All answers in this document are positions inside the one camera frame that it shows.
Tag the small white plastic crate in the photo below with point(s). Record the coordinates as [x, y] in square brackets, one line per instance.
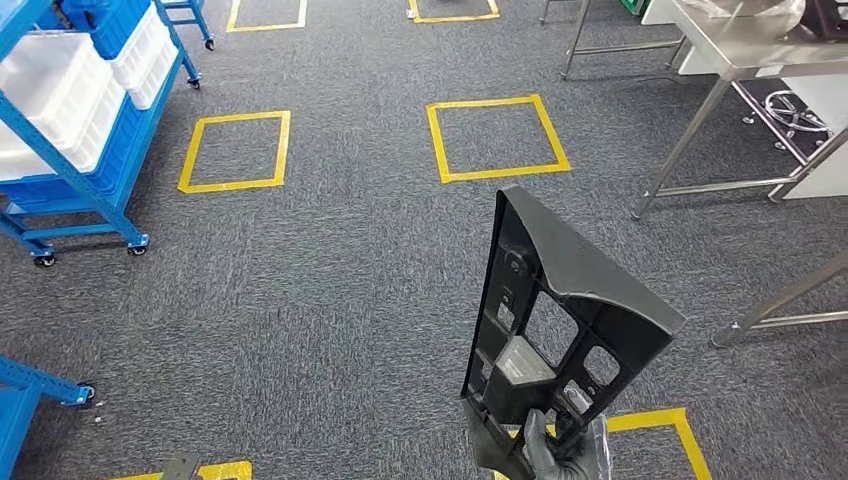
[156, 79]
[136, 46]

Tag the blue plastic crate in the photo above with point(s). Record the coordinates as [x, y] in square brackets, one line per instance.
[112, 26]
[112, 162]

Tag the chrome chair base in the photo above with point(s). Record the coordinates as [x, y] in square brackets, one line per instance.
[792, 109]

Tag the blue metal shelf rack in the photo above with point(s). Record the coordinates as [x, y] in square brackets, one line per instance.
[33, 383]

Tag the yellow floor tape square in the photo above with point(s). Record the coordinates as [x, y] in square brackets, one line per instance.
[225, 472]
[649, 418]

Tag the steel table with black parts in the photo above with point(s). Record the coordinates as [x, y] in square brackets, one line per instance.
[742, 53]

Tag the blue wheeled rack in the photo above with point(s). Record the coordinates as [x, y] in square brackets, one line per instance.
[202, 26]
[73, 232]

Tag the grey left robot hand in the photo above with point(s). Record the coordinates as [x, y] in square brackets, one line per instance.
[180, 469]

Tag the steel frame table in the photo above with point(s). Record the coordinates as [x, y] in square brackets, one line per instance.
[576, 40]

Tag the black plastic panel part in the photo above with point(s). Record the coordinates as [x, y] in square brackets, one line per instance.
[576, 265]

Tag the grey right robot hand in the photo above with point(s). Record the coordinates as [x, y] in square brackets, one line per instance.
[586, 450]

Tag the large white plastic crate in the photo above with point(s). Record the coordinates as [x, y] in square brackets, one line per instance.
[46, 73]

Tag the green crate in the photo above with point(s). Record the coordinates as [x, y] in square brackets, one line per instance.
[632, 5]

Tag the clear plastic wrap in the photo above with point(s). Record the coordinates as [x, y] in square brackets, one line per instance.
[762, 13]

